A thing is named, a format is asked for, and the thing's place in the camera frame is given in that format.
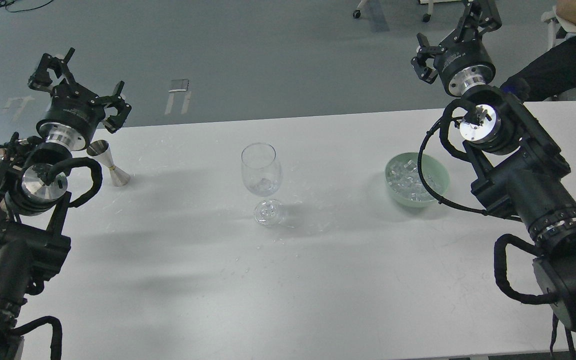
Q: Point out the seated person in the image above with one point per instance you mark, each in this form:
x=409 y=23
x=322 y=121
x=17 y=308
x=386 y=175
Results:
x=553 y=72

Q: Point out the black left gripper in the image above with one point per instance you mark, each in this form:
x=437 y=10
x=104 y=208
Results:
x=75 y=112

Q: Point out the steel cocktail jigger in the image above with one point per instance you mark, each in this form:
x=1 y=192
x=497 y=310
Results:
x=100 y=151

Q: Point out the green bowl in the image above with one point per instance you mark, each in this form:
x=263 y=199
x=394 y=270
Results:
x=434 y=173

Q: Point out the clear ice cubes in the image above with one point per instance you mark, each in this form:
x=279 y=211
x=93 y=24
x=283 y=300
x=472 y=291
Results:
x=403 y=177

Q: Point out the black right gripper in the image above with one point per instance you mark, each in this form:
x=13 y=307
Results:
x=461 y=59

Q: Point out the clear wine glass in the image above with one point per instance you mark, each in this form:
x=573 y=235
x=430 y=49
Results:
x=261 y=173

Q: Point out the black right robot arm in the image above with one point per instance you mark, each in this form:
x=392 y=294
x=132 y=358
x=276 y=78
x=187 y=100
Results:
x=519 y=168

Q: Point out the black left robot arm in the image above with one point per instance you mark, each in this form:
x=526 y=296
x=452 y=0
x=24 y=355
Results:
x=41 y=178

